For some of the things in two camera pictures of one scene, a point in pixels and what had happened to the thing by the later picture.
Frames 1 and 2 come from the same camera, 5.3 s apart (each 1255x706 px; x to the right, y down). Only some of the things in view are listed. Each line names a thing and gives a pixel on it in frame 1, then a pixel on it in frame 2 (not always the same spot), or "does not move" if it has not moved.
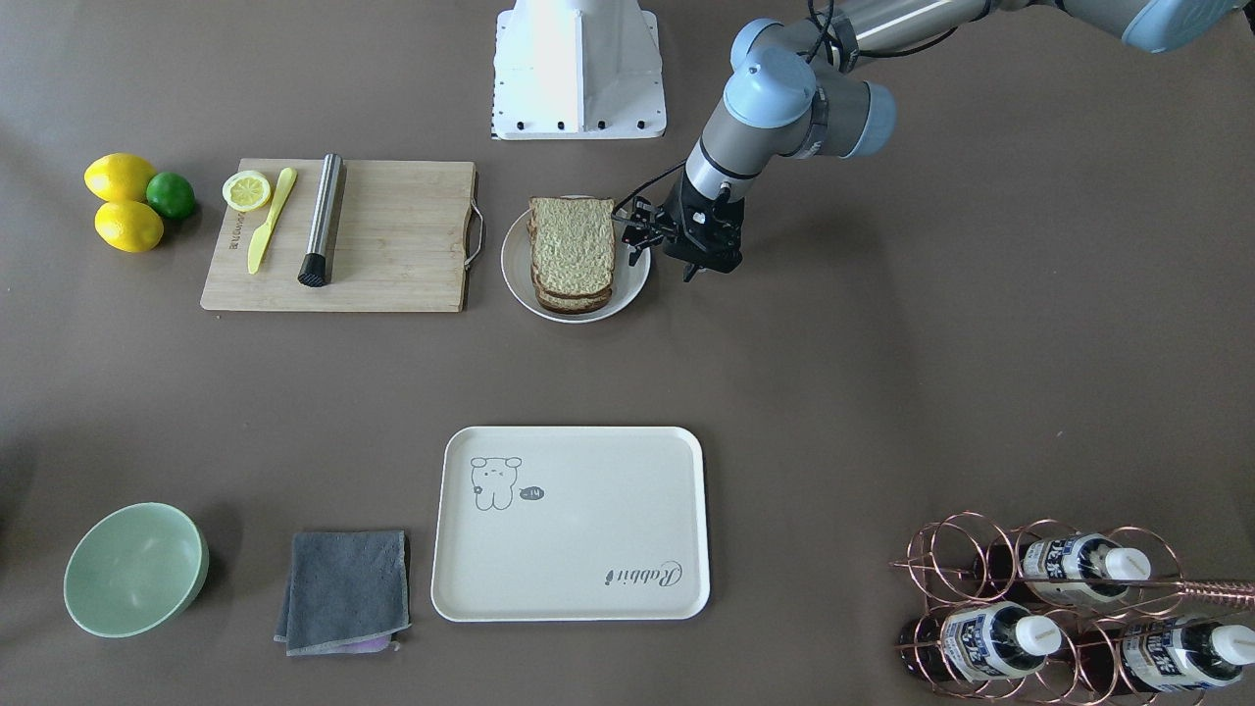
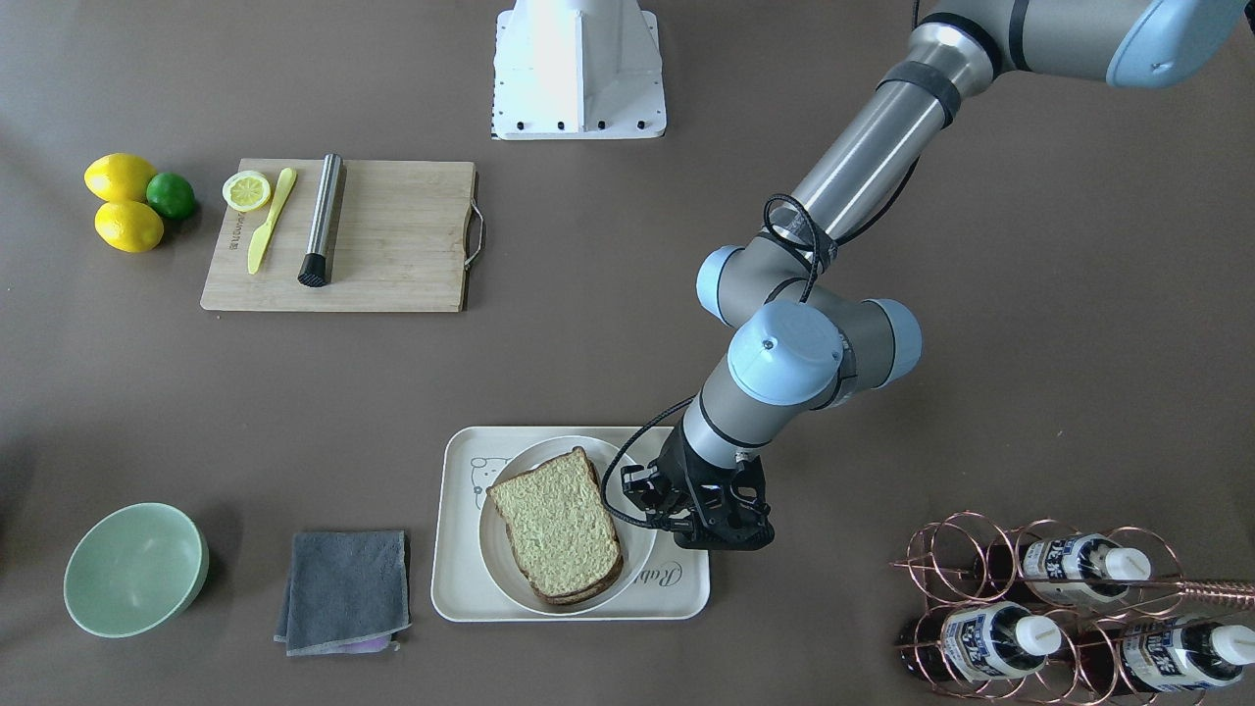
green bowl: x=136 y=571 does not move
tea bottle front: x=978 y=642 does not move
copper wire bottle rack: x=1046 y=612 does not move
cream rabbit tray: x=572 y=523 does not move
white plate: x=627 y=281 to x=493 y=534
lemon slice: x=246 y=190 does not move
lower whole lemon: x=129 y=226 does not move
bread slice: x=572 y=305 to x=589 y=588
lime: x=170 y=194 does not move
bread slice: x=573 y=241 to x=559 y=523
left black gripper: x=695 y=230 to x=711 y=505
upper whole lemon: x=119 y=176 does not move
